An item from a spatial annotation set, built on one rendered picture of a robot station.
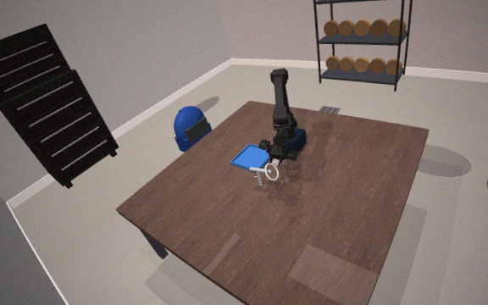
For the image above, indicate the blue tray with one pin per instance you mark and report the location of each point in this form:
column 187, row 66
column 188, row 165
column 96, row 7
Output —
column 251, row 156

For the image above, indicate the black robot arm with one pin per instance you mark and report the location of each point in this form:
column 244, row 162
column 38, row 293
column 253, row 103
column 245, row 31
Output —
column 283, row 117

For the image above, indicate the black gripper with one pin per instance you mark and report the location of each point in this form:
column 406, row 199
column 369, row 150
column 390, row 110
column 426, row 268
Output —
column 291, row 154

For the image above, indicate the silver metal hoop with square tab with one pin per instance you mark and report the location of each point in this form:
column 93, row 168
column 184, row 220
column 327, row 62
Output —
column 274, row 163

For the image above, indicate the grey rounded cylinder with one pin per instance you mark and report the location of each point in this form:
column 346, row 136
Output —
column 258, row 170

